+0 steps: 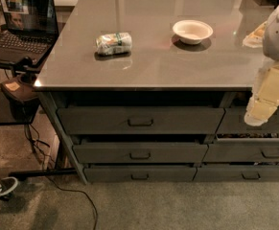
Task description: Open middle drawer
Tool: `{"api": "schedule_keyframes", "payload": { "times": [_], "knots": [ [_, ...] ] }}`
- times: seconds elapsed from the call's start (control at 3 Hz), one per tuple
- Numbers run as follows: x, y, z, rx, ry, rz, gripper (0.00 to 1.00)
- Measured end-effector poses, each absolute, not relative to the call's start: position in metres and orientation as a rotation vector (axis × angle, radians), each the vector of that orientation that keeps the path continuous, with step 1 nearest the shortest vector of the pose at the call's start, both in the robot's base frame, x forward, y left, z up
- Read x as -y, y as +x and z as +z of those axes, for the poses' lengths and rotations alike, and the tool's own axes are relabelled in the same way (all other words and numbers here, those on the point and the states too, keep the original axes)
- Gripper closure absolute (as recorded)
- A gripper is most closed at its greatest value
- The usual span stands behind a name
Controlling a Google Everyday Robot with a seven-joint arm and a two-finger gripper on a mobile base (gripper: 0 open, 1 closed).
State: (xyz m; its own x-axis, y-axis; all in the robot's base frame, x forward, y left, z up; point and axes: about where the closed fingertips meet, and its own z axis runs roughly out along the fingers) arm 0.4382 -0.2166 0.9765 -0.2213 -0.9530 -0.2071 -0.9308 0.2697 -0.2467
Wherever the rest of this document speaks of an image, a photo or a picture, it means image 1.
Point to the wrapped snack package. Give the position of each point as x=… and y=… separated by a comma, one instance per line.
x=113, y=44

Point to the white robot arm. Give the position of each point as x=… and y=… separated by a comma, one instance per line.
x=268, y=34

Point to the black laptop stand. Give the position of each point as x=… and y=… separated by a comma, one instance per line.
x=19, y=103

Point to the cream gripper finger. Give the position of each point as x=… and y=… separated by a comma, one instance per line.
x=258, y=113

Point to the black white sneaker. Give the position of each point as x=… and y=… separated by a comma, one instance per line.
x=7, y=185

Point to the black laptop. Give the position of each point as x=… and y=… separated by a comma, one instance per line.
x=31, y=31

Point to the white paper bowl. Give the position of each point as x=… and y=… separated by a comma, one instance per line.
x=192, y=32

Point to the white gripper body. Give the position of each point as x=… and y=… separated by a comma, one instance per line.
x=266, y=84

